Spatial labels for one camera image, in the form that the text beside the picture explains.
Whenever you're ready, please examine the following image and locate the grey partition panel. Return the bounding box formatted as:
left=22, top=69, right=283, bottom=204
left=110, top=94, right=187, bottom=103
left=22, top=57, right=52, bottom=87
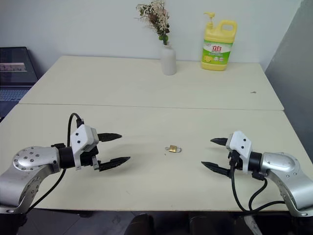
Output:
left=265, top=0, right=313, bottom=173

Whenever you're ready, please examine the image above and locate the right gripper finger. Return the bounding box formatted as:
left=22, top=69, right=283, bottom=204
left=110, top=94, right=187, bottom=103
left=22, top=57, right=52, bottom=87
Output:
left=210, top=137, right=229, bottom=148
left=201, top=161, right=232, bottom=178

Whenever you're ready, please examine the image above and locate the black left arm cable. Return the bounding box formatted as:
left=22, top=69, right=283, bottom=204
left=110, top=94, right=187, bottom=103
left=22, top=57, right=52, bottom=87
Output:
left=23, top=113, right=86, bottom=214

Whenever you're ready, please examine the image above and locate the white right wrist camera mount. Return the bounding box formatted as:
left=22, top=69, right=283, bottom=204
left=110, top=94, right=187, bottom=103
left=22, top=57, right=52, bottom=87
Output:
left=225, top=130, right=253, bottom=170

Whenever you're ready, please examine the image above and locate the white ceramic vase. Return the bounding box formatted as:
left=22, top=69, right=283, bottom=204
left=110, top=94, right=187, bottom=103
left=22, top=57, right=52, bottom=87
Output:
left=160, top=44, right=178, bottom=76

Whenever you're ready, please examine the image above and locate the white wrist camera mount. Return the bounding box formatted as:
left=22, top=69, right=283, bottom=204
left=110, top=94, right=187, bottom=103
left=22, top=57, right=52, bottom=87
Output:
left=225, top=130, right=253, bottom=170
left=69, top=125, right=100, bottom=171

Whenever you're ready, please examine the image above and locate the yellow detergent pump bottle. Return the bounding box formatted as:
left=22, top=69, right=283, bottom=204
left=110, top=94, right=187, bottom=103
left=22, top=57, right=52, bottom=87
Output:
left=201, top=11, right=238, bottom=72

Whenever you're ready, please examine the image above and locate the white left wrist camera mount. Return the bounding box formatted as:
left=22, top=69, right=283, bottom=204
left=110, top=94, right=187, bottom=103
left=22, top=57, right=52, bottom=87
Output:
left=69, top=125, right=100, bottom=171

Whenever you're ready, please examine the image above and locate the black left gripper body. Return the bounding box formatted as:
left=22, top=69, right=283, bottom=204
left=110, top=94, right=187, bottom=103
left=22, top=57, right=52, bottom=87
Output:
left=80, top=145, right=102, bottom=172

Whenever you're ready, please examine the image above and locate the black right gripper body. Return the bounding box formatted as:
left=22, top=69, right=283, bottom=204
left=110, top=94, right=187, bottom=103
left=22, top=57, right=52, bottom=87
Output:
left=227, top=149, right=248, bottom=172

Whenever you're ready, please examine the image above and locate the dark rounded shape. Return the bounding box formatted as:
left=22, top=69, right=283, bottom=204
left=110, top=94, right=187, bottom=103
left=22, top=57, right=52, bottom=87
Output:
left=129, top=212, right=155, bottom=235

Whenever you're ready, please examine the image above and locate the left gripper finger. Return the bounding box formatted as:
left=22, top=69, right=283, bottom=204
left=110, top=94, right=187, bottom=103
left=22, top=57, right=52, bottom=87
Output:
left=97, top=132, right=123, bottom=143
left=98, top=156, right=131, bottom=172

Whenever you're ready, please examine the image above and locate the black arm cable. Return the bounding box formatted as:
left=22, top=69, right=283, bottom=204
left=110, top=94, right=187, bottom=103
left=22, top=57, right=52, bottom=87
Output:
left=228, top=150, right=287, bottom=212
left=23, top=113, right=86, bottom=214

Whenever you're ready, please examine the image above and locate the black laptop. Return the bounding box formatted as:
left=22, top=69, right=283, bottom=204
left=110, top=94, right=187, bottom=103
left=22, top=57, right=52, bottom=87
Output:
left=0, top=46, right=40, bottom=118

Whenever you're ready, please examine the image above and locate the dried flower bouquet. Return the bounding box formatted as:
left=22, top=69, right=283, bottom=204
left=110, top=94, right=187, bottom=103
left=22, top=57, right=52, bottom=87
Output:
left=134, top=0, right=171, bottom=47

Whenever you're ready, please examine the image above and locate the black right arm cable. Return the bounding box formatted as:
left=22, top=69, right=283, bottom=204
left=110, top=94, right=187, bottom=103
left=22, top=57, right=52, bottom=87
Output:
left=228, top=150, right=287, bottom=212

